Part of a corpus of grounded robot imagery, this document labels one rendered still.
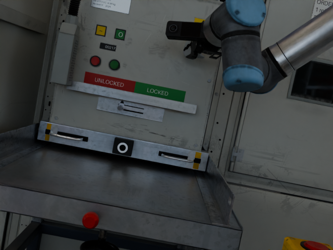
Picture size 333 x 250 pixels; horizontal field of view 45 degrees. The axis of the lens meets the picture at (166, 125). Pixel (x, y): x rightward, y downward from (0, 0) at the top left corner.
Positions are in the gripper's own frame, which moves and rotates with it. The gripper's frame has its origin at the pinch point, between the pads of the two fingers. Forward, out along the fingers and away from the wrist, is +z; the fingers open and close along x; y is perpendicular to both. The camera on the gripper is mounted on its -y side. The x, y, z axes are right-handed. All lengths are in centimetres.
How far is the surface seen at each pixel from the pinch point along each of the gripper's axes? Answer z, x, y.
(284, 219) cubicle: 22, -48, 54
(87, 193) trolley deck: -23, -45, -25
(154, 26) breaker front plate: 2.9, 6.8, -9.5
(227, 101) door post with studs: 20.7, -7.7, 25.8
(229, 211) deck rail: -35, -45, 3
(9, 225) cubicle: 55, -63, -44
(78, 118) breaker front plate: 15.8, -23.6, -27.2
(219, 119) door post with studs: 23.0, -14.4, 24.1
